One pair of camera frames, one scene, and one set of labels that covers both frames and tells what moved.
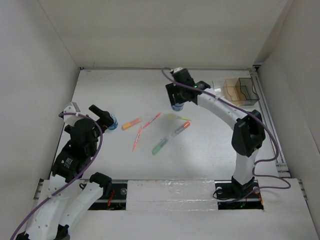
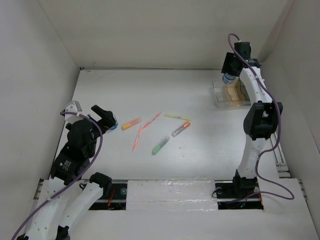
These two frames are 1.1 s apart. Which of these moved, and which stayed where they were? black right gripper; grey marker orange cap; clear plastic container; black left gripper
Moved: black right gripper
Stayed: clear plastic container; black left gripper; grey marker orange cap
